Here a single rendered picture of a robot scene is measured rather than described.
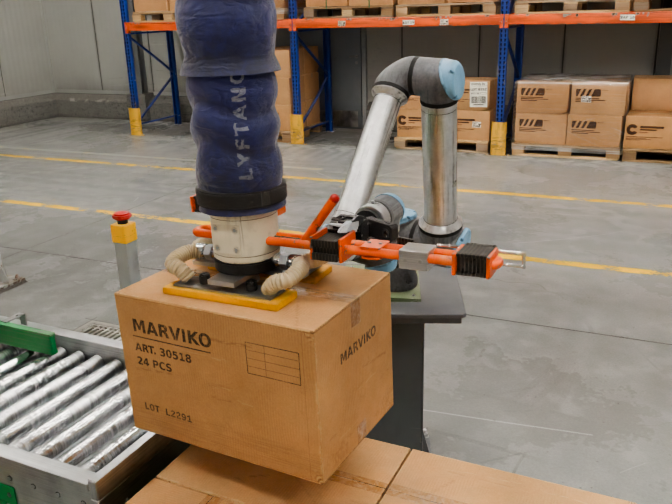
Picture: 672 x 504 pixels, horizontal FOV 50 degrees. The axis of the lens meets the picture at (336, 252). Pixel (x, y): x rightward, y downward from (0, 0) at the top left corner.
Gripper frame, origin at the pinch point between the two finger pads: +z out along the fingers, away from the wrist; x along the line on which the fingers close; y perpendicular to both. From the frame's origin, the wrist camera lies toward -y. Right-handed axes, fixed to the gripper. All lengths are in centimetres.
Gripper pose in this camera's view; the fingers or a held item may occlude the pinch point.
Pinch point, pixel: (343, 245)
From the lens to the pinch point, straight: 170.6
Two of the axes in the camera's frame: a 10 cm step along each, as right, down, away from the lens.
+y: -9.0, -1.2, 4.1
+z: -4.3, 3.0, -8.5
